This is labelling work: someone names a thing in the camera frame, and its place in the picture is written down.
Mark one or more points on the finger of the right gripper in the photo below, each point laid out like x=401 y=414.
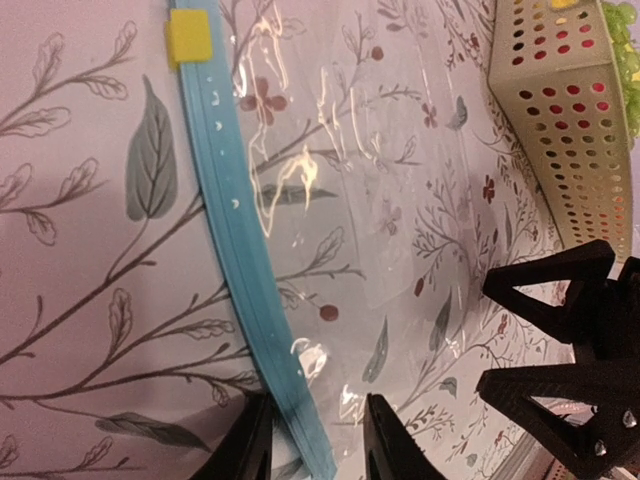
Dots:
x=515 y=392
x=556 y=294

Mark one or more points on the clear zip top bag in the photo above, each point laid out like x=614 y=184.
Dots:
x=387 y=182

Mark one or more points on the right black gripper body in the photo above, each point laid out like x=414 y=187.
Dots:
x=606 y=346

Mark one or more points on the green grape bunch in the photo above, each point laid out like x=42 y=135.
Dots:
x=620 y=18

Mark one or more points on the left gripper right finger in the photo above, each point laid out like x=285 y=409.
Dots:
x=390 y=451

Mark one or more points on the floral table cloth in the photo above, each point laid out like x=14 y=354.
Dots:
x=139 y=309

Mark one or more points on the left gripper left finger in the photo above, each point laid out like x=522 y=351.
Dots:
x=245 y=453

